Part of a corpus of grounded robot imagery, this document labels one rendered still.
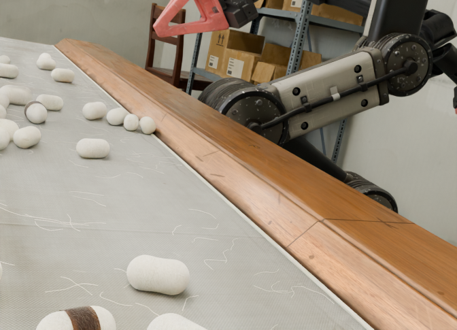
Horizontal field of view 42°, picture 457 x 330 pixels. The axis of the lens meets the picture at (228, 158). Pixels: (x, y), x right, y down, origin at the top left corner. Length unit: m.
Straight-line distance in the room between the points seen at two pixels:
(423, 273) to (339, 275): 0.05
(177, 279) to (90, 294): 0.04
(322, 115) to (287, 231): 0.57
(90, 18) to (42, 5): 0.40
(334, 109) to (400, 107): 1.99
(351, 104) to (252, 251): 0.63
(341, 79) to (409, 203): 1.95
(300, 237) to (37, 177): 0.21
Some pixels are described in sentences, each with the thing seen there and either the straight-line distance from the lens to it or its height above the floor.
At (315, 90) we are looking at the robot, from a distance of 0.97.
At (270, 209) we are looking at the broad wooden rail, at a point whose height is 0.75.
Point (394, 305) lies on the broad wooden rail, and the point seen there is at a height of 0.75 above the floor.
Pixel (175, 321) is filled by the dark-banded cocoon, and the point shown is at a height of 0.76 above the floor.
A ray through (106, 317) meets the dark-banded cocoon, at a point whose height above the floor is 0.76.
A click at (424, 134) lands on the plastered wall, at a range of 2.86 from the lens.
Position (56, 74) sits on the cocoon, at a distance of 0.97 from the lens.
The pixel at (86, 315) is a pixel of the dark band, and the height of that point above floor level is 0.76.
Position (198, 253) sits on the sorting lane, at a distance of 0.38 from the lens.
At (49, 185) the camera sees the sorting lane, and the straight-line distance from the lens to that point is 0.47.
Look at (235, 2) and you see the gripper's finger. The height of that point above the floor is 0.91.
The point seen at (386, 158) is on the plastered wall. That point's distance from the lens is 3.01.
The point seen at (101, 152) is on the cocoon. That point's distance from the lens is 0.55.
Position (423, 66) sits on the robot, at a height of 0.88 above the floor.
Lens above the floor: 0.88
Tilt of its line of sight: 13 degrees down
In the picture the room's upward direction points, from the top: 12 degrees clockwise
